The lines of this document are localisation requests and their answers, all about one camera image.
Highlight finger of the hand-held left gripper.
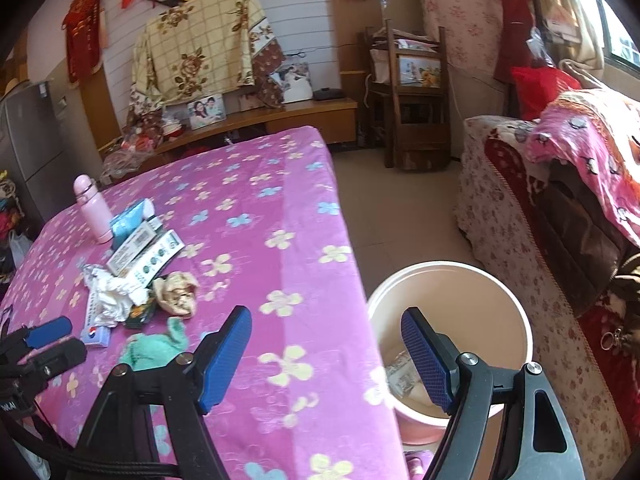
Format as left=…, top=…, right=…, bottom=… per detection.
left=20, top=338, right=88, bottom=386
left=4, top=316, right=73, bottom=356

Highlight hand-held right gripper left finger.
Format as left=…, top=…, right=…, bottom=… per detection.
left=75, top=305, right=252, bottom=480

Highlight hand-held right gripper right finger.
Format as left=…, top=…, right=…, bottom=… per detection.
left=400, top=306, right=588, bottom=480

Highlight beige plastic bucket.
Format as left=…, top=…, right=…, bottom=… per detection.
left=366, top=261, right=533, bottom=445

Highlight white cow print milk carton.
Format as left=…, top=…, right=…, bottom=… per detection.
left=131, top=230, right=185, bottom=287

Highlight printed paper scrap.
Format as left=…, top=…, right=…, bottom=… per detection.
left=384, top=350, right=417, bottom=402

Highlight small blue white box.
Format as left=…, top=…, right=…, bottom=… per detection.
left=80, top=325, right=115, bottom=348

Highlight green cloth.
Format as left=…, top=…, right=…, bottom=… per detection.
left=118, top=317, right=190, bottom=368

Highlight crumpled white tissue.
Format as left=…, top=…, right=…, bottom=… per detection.
left=82, top=265, right=151, bottom=327

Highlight crumpled brown paper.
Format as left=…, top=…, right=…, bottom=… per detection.
left=151, top=271, right=201, bottom=318

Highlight white plastic bag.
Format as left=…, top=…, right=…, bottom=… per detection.
left=7, top=232, right=34, bottom=268

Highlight dark green wrapper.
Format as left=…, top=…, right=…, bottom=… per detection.
left=122, top=299, right=157, bottom=331

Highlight white printed cardboard box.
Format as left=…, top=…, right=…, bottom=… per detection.
left=106, top=218, right=163, bottom=277

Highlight pink floral table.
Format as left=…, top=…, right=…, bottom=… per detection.
left=0, top=126, right=411, bottom=480

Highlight pink water bottle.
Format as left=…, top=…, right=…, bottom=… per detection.
left=73, top=175, right=115, bottom=245

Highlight blue tissue packet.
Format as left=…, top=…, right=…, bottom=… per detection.
left=109, top=199, right=157, bottom=248

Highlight floral covered sofa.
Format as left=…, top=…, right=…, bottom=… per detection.
left=452, top=115, right=640, bottom=480

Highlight grey refrigerator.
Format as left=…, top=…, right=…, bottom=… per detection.
left=0, top=80, right=71, bottom=226

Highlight clear plastic bag pile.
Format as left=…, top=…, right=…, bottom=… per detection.
left=100, top=130, right=162, bottom=187

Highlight brown jacket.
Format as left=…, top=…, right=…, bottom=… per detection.
left=537, top=160, right=640, bottom=317

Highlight dark wooden chair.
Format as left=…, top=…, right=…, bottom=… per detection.
left=357, top=20, right=453, bottom=171

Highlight small framed couple photo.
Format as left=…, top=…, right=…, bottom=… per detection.
left=186, top=94, right=227, bottom=130

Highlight wooden cabinet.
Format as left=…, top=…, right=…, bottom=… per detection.
left=100, top=97, right=358, bottom=161

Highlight pink cartoon blanket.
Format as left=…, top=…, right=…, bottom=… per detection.
left=525, top=87, right=640, bottom=248

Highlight floral framed picture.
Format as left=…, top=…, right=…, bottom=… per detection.
left=397, top=55, right=443, bottom=88

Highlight large portrait photo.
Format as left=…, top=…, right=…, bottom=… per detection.
left=270, top=62, right=313, bottom=104

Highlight red cushion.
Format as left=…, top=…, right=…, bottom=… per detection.
left=510, top=66, right=583, bottom=121

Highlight red hanging knot decoration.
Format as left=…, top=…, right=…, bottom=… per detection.
left=62, top=0, right=108, bottom=83

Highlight yellow floral cover cloth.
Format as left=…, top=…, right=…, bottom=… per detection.
left=125, top=0, right=287, bottom=133

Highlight red hanging garment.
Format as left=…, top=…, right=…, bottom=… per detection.
left=492, top=0, right=537, bottom=83

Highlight pink floral upright mattress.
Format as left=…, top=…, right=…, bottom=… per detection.
left=417, top=0, right=506, bottom=81

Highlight beige curtain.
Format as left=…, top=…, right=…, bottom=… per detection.
left=545, top=0, right=608, bottom=72

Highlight window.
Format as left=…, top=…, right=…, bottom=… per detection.
left=595, top=0, right=640, bottom=67

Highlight metal key ring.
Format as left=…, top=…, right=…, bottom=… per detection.
left=600, top=327, right=627, bottom=357

